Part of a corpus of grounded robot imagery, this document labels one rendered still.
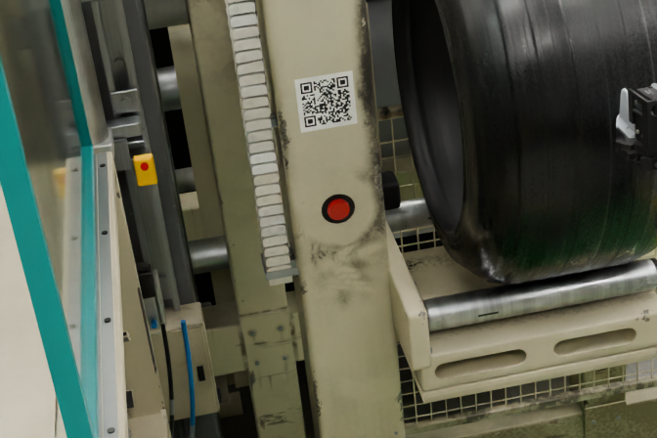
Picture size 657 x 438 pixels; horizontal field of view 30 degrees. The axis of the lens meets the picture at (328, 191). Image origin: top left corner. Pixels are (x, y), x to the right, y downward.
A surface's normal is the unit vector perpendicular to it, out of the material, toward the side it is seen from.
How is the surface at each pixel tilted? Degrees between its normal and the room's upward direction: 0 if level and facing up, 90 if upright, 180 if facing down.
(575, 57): 62
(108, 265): 0
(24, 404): 0
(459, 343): 0
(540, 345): 90
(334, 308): 90
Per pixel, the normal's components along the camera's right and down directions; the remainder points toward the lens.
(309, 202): 0.18, 0.46
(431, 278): -0.10, -0.87
